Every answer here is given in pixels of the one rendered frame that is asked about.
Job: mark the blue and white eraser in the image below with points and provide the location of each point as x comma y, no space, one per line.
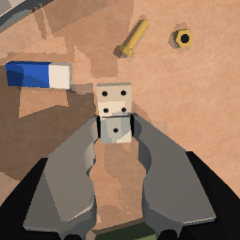
39,74

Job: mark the yellow hex nut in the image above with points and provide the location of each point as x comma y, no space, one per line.
183,38

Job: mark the white domino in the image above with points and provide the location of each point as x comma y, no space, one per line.
114,107

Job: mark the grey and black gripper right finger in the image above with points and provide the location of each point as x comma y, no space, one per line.
180,191

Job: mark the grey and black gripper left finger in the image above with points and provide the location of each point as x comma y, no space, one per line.
56,197

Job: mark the yellow bolt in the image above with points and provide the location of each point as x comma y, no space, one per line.
127,49

